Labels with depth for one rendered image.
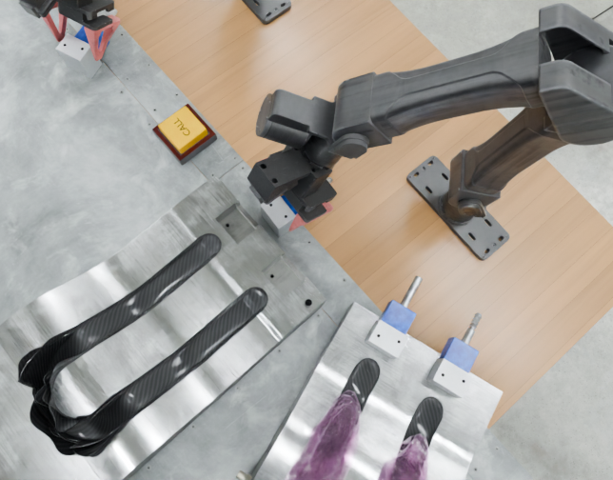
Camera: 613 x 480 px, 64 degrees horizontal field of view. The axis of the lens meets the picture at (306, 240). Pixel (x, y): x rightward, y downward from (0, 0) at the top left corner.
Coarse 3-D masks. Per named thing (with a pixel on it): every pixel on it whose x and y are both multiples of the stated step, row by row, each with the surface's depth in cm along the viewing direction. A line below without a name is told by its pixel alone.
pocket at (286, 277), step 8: (280, 256) 75; (272, 264) 76; (280, 264) 77; (288, 264) 75; (264, 272) 76; (272, 272) 76; (280, 272) 76; (288, 272) 76; (296, 272) 75; (272, 280) 76; (280, 280) 76; (288, 280) 76; (296, 280) 76; (304, 280) 74; (280, 288) 76; (288, 288) 76
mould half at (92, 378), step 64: (192, 192) 76; (128, 256) 74; (256, 256) 74; (64, 320) 67; (192, 320) 72; (256, 320) 72; (0, 384) 70; (64, 384) 64; (128, 384) 66; (192, 384) 69; (0, 448) 68; (128, 448) 62
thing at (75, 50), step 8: (80, 32) 88; (64, 40) 86; (72, 40) 86; (80, 40) 86; (56, 48) 85; (64, 48) 85; (72, 48) 85; (80, 48) 85; (88, 48) 85; (64, 56) 86; (72, 56) 85; (80, 56) 85; (88, 56) 86; (72, 64) 88; (80, 64) 86; (88, 64) 87; (96, 64) 89; (80, 72) 90; (88, 72) 88
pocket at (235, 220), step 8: (232, 208) 77; (240, 208) 77; (224, 216) 77; (232, 216) 78; (240, 216) 78; (248, 216) 77; (224, 224) 78; (232, 224) 78; (240, 224) 78; (248, 224) 78; (256, 224) 77; (232, 232) 77; (240, 232) 77; (248, 232) 78; (240, 240) 77
